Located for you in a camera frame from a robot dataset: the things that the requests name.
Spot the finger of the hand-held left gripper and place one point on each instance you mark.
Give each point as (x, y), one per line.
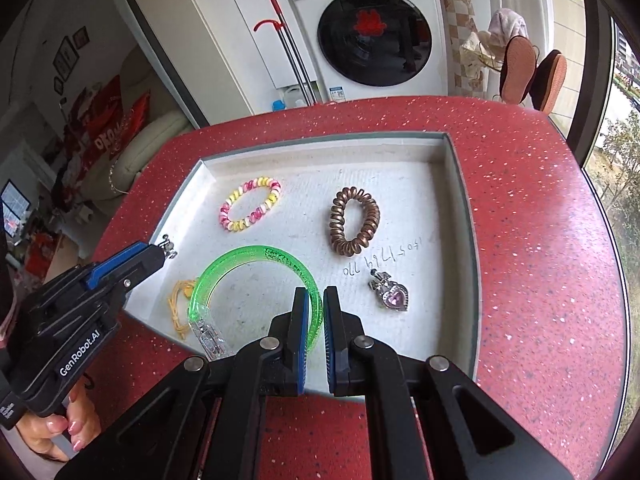
(117, 264)
(135, 272)

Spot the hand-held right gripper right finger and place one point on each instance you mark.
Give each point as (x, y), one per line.
(330, 360)

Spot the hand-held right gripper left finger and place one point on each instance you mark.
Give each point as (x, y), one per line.
(299, 355)

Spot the silver filigree hair clip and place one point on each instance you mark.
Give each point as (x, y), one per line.
(170, 250)

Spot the silver heart brooch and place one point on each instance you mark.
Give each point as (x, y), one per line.
(392, 299)

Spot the green translucent bangle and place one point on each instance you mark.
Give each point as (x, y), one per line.
(255, 252)

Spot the grey tray with white inside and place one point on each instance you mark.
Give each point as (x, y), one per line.
(410, 210)

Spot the person's left hand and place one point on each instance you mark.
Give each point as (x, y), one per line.
(75, 427)

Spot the cream sofa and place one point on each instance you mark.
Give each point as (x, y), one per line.
(150, 150)

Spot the computer monitor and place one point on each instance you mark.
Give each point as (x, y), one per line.
(12, 207)

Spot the large red printed cushion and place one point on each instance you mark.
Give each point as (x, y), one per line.
(100, 130)

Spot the small red cushion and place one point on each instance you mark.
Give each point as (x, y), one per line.
(137, 115)

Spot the blue-capped bottle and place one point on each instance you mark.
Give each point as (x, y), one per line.
(278, 106)

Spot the white plastic jug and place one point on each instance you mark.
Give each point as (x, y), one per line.
(294, 97)

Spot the white washing machine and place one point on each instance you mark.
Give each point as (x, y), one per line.
(310, 35)

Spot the beige bag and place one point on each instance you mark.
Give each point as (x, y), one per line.
(475, 60)

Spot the brown slipper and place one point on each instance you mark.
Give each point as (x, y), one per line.
(550, 82)
(517, 70)

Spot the pink towel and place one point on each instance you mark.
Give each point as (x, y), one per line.
(507, 22)

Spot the small black picture frame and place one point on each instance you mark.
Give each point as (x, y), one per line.
(58, 85)

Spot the large black picture frame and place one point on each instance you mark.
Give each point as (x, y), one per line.
(65, 56)

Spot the square dark picture frame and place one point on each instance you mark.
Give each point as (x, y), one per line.
(80, 36)

